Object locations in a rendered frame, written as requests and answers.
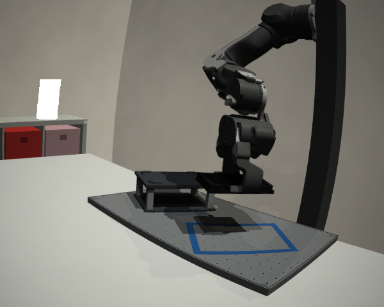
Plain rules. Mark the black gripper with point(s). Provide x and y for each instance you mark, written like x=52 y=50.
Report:
x=257 y=133

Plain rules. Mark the blue tape rectangle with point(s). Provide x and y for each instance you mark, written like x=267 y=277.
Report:
x=196 y=248

